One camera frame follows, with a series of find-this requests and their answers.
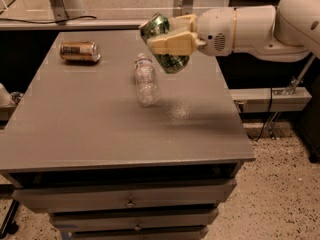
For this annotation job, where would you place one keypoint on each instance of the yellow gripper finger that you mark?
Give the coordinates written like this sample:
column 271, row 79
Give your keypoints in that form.
column 175, row 43
column 183, row 23

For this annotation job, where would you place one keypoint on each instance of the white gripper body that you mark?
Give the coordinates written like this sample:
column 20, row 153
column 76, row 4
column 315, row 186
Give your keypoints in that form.
column 215, row 32

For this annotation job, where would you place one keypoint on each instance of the green soda can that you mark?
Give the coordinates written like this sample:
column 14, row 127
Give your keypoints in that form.
column 155, row 26

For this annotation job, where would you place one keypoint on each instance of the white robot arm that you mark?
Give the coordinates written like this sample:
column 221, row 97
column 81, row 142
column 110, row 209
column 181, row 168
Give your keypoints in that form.
column 287, row 32

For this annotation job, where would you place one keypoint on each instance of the brown soda can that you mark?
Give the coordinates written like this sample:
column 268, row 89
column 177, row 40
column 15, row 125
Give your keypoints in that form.
column 79, row 51

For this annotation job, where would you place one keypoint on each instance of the clear plastic water bottle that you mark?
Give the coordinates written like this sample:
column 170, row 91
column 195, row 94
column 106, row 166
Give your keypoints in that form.
column 148, row 91

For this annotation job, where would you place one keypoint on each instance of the grey drawer cabinet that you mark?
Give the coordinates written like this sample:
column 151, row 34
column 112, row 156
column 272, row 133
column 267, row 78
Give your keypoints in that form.
column 82, row 125

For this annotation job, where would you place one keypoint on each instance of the top grey drawer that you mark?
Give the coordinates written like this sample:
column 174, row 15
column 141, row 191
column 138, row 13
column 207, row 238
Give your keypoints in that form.
column 127, row 196

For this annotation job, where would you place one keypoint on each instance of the grey drawer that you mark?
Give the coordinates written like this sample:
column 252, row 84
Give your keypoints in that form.
column 174, row 233
column 136, row 220
column 127, row 196

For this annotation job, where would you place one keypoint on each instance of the white object at left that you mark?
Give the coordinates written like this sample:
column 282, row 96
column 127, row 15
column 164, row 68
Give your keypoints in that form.
column 5, row 97

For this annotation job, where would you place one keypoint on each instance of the bottom grey drawer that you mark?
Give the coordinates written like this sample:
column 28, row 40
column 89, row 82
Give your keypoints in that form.
column 174, row 233

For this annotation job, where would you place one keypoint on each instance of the middle grey drawer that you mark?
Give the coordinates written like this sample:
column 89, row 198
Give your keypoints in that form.
column 136, row 220

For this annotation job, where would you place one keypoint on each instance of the black stand leg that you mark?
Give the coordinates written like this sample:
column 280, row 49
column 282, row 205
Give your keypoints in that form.
column 9, row 226

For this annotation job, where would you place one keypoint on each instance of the metal frame rail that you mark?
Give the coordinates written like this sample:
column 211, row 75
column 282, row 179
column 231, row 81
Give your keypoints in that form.
column 78, row 23

